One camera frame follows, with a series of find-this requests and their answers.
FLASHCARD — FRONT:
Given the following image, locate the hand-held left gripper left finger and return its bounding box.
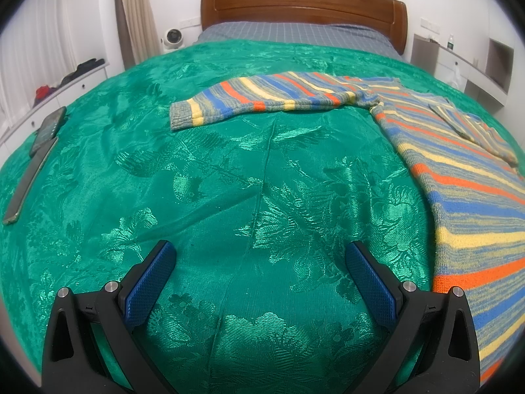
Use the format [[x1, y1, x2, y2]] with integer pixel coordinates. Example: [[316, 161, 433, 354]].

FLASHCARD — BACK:
[[41, 240, 178, 394]]

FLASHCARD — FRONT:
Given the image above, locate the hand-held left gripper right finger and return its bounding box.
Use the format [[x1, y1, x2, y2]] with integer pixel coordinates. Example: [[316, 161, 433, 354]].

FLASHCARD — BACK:
[[345, 241, 481, 394]]

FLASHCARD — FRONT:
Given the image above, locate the striped knit sweater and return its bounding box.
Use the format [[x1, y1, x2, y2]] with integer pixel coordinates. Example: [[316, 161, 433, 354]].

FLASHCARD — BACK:
[[169, 72, 525, 388]]

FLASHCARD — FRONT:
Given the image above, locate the green patterned blanket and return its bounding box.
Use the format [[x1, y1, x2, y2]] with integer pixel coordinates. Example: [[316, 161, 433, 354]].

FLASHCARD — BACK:
[[0, 41, 525, 394]]

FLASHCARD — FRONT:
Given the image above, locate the dark phone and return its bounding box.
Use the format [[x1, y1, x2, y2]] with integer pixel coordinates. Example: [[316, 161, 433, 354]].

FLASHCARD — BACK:
[[2, 137, 59, 226]]

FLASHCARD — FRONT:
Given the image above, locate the phone with lit screen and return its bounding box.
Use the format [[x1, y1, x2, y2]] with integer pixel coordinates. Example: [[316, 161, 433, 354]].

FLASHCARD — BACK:
[[30, 107, 67, 157]]

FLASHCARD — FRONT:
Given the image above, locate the white window drawer cabinet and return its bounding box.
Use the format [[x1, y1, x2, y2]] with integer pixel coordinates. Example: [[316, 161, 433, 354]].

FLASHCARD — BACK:
[[0, 59, 111, 146]]

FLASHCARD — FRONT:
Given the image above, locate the white plastic bag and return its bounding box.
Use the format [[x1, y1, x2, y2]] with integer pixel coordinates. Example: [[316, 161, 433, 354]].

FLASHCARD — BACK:
[[449, 66, 467, 89]]

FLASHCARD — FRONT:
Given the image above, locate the white desk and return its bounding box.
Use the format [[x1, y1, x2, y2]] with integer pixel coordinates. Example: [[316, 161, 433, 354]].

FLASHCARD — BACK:
[[411, 33, 509, 107]]

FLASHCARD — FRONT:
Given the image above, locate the small white fan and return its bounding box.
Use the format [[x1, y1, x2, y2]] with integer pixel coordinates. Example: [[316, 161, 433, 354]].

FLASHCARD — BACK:
[[161, 28, 184, 52]]

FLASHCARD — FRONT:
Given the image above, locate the grey striped bed sheet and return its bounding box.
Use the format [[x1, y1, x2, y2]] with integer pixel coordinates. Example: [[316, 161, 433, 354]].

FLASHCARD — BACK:
[[195, 22, 400, 56]]

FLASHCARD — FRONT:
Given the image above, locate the beige curtain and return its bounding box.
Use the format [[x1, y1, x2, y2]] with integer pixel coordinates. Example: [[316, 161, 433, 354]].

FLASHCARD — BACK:
[[114, 0, 158, 70]]

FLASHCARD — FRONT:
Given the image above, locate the white sheer curtain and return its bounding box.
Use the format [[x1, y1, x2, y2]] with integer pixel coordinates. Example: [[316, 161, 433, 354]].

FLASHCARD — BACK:
[[0, 0, 124, 111]]

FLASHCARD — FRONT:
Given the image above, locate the wooden bed headboard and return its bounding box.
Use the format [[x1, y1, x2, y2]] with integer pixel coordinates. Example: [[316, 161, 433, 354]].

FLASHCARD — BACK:
[[200, 0, 408, 56]]

